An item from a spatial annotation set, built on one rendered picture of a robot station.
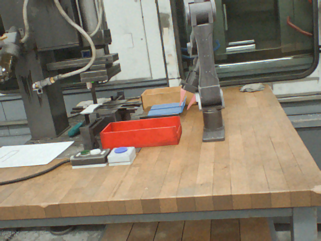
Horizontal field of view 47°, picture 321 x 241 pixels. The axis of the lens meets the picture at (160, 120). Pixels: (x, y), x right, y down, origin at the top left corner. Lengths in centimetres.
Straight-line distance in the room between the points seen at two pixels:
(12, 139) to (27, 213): 149
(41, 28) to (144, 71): 77
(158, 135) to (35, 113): 55
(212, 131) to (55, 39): 65
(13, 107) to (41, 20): 106
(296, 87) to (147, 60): 77
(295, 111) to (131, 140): 105
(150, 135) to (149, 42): 91
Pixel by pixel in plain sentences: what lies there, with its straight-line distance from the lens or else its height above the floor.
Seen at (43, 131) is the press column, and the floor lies 93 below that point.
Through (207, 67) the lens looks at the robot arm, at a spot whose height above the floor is 112.
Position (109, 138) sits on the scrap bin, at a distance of 120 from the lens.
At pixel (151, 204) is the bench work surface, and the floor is 88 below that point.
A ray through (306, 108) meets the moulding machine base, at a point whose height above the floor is 75.
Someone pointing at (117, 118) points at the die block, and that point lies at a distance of 136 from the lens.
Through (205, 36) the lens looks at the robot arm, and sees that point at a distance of 118.
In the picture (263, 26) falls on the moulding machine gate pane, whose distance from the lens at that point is 190.
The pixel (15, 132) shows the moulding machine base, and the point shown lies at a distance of 245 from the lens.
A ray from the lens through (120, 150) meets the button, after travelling 108.
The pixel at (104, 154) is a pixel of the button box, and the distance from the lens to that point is 109.
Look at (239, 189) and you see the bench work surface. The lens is 85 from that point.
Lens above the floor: 129
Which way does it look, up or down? 15 degrees down
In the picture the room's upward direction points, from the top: 9 degrees counter-clockwise
